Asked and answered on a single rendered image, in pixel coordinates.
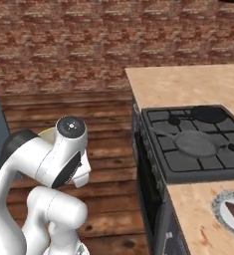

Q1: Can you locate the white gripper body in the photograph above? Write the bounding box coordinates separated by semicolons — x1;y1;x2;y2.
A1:
71;148;93;189

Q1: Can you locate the grey frying pan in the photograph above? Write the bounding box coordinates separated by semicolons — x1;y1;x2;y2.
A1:
150;127;230;159

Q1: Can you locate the black gas hob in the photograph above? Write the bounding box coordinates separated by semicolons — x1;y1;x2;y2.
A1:
140;104;234;184

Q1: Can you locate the black oven door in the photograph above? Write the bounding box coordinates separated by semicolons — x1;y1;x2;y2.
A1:
131;103;190;255

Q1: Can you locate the grey oven door handle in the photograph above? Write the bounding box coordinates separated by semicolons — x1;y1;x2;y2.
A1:
153;200;173;255

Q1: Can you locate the white plate with grey rim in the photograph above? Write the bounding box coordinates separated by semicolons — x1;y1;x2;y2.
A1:
210;189;234;239

